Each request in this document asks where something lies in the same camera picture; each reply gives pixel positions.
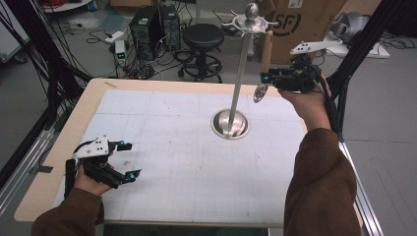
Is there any small device with green display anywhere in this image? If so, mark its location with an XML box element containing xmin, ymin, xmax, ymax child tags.
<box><xmin>114</xmin><ymin>39</ymin><xmax>128</xmax><ymax>67</ymax></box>

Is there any brown cardboard box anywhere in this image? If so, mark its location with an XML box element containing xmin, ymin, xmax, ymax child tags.
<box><xmin>257</xmin><ymin>0</ymin><xmax>349</xmax><ymax>67</ymax></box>

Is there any white flat board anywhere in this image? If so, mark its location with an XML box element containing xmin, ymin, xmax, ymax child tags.
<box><xmin>322</xmin><ymin>33</ymin><xmax>391</xmax><ymax>60</ymax></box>

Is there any large black computer tower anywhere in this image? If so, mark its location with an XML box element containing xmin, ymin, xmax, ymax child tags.
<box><xmin>129</xmin><ymin>5</ymin><xmax>165</xmax><ymax>62</ymax></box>

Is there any person's right hand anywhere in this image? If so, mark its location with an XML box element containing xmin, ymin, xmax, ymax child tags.
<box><xmin>277</xmin><ymin>76</ymin><xmax>332</xmax><ymax>133</ymax></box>

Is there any black metal frame with cables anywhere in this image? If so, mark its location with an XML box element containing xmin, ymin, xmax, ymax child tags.
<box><xmin>0</xmin><ymin>0</ymin><xmax>93</xmax><ymax>191</ymax></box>

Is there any silver grey bag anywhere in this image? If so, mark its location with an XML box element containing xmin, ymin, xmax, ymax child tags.
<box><xmin>328</xmin><ymin>11</ymin><xmax>371</xmax><ymax>45</ymax></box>

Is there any white power strip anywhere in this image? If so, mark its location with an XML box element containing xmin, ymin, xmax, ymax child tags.
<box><xmin>104</xmin><ymin>30</ymin><xmax>125</xmax><ymax>44</ymax></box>

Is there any slim black computer tower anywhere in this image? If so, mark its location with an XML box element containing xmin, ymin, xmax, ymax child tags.
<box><xmin>158</xmin><ymin>3</ymin><xmax>182</xmax><ymax>52</ymax></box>

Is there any aluminium rail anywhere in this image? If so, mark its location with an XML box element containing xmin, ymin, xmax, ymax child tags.
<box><xmin>337</xmin><ymin>139</ymin><xmax>385</xmax><ymax>236</ymax></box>
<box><xmin>0</xmin><ymin>127</ymin><xmax>56</xmax><ymax>216</ymax></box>

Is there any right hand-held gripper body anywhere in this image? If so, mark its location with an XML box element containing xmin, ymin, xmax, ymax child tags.
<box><xmin>271</xmin><ymin>38</ymin><xmax>344</xmax><ymax>93</ymax></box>

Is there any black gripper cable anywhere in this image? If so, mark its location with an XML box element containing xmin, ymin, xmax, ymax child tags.
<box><xmin>64</xmin><ymin>158</ymin><xmax>77</xmax><ymax>200</ymax></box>
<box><xmin>307</xmin><ymin>63</ymin><xmax>342</xmax><ymax>133</ymax></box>

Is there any person's left hand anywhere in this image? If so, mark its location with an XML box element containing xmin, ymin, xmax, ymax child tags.
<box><xmin>73</xmin><ymin>148</ymin><xmax>114</xmax><ymax>197</ymax></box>

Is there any metal strainer with wooden handle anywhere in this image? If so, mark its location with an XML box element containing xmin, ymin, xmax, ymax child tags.
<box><xmin>252</xmin><ymin>29</ymin><xmax>274</xmax><ymax>104</ymax></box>

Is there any white grid mat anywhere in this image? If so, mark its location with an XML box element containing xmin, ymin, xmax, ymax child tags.
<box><xmin>53</xmin><ymin>88</ymin><xmax>309</xmax><ymax>226</ymax></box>

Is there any black metal stand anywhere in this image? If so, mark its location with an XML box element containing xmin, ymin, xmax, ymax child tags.
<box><xmin>323</xmin><ymin>0</ymin><xmax>409</xmax><ymax>143</ymax></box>

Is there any metal utensil rack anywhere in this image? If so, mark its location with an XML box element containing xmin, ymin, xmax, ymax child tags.
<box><xmin>209</xmin><ymin>2</ymin><xmax>280</xmax><ymax>142</ymax></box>

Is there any black round stool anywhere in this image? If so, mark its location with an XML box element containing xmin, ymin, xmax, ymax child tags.
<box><xmin>177</xmin><ymin>23</ymin><xmax>226</xmax><ymax>84</ymax></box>

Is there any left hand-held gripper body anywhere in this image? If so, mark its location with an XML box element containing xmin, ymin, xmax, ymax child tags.
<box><xmin>72</xmin><ymin>135</ymin><xmax>127</xmax><ymax>190</ymax></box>

